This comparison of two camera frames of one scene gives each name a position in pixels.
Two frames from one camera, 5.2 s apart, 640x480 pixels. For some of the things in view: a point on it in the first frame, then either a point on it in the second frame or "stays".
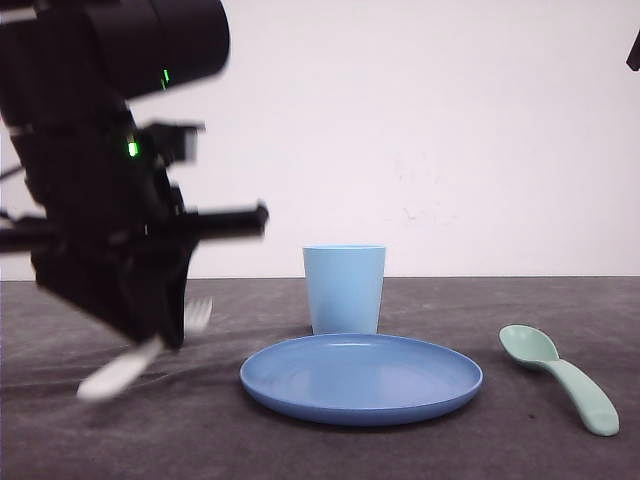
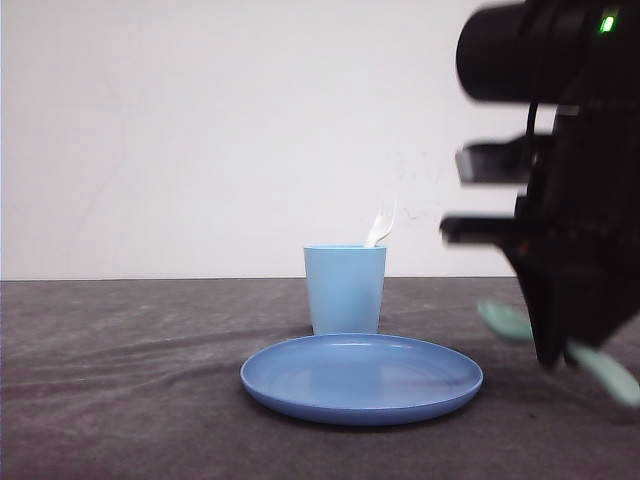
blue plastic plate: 360,379 stays
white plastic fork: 195,316 -> 382,226
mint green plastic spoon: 531,346 -> 511,322
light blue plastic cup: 344,286 stays
